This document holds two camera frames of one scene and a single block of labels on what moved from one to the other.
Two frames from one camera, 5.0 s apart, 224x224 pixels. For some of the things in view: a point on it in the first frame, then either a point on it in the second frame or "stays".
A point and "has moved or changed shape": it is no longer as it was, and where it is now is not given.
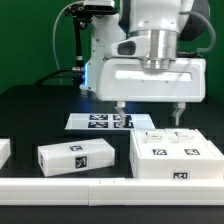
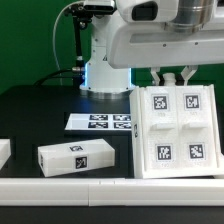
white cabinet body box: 173,154 has moved or changed shape
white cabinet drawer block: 76,156 stays
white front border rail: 112,192 stays
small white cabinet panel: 190,143 has moved or changed shape
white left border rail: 5,151 stays
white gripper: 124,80 to 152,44
